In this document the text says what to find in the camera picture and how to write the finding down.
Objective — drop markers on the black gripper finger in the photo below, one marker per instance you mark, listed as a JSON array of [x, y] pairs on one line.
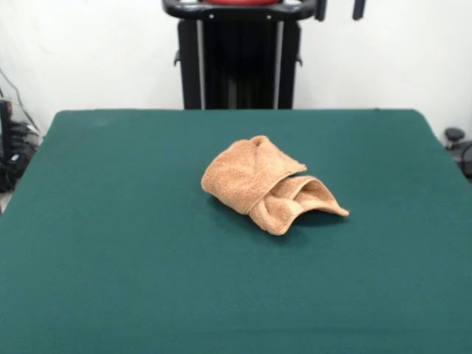
[[322, 9], [359, 8]]

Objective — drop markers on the tan terry towel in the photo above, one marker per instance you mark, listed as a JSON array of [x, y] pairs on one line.
[[236, 173]]

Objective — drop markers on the gray stand base black knob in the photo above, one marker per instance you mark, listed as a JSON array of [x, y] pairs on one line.
[[454, 134]]

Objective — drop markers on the dark green table cloth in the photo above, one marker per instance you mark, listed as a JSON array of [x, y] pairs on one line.
[[110, 258]]

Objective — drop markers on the black box with red light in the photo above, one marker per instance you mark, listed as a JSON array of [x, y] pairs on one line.
[[6, 129]]

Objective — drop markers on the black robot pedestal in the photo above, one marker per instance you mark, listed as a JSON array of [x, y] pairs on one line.
[[239, 66]]

